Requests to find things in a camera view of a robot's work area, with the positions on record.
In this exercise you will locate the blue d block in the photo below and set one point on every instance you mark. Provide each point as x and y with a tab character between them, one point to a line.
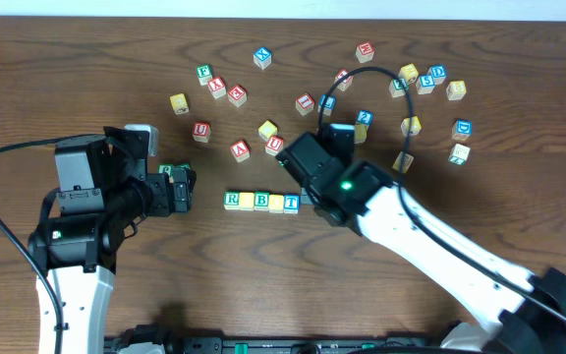
461	130
438	73

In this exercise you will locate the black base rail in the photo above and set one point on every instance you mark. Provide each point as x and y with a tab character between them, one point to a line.
218	345

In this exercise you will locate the yellow K letter block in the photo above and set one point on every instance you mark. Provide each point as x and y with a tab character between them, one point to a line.
411	126

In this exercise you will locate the red U block centre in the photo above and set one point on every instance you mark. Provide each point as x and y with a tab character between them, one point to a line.
274	145

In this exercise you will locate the red I block upper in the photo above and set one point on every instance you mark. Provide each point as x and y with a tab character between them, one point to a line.
343	79

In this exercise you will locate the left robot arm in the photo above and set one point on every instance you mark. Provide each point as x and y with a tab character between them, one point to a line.
104	189

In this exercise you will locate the green Z letter block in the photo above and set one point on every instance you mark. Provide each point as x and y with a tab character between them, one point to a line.
398	87

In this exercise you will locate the red A letter block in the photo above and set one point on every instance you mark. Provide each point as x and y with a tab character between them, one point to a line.
240	151

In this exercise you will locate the red M letter block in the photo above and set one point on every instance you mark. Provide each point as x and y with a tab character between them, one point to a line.
364	52

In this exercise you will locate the blue T letter block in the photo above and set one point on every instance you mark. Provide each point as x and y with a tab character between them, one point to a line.
291	204

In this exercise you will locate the green R letter block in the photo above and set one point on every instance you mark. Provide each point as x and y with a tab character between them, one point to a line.
231	200

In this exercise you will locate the green 7 number block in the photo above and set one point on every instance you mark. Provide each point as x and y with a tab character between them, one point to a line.
459	154

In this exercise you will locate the blue D block upper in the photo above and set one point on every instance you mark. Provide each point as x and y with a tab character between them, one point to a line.
438	73

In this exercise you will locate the red X letter block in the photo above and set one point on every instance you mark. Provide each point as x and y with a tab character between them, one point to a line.
217	87

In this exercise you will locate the green B letter block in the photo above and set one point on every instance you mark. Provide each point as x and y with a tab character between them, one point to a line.
261	201

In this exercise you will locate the blue 5 number block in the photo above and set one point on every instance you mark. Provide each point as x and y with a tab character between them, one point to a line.
425	84

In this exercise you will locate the red u block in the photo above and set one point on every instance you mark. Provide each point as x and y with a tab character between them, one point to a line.
201	132
274	145

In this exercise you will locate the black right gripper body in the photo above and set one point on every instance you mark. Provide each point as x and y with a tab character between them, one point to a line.
310	195

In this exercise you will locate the red I block centre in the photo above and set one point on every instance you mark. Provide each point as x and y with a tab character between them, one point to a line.
304	104

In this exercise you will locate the yellow 8 number block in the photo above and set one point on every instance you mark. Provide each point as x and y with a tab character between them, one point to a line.
456	90

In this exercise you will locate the blue 2 number block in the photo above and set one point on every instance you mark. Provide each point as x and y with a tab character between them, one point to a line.
364	118

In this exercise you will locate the yellow O letter block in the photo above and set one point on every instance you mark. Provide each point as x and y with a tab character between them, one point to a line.
246	201

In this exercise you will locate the red i block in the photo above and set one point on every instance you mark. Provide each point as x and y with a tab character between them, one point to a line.
304	104
343	79

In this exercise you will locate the green F letter block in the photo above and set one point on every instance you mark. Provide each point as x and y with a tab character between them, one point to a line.
204	73

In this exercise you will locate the red E letter block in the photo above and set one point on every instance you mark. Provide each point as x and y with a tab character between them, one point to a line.
237	95

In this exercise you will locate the green J letter block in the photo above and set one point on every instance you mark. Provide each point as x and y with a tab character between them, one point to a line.
166	169

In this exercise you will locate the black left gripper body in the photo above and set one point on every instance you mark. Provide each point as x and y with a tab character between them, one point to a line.
166	192

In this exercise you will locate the yellow S letter block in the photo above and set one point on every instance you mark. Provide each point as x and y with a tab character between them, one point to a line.
361	133

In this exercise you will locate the blue X letter block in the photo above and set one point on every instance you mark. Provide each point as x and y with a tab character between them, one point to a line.
262	58

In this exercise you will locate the green N letter block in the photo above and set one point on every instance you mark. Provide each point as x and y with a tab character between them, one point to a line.
183	165

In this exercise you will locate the blue L letter block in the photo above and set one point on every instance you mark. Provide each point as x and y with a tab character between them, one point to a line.
327	104

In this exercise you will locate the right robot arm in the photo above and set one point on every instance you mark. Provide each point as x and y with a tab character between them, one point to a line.
515	311

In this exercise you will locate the red U block left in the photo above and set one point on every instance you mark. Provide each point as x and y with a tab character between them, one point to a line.
201	132

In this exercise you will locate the blue D block right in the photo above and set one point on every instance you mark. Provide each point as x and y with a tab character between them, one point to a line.
461	130

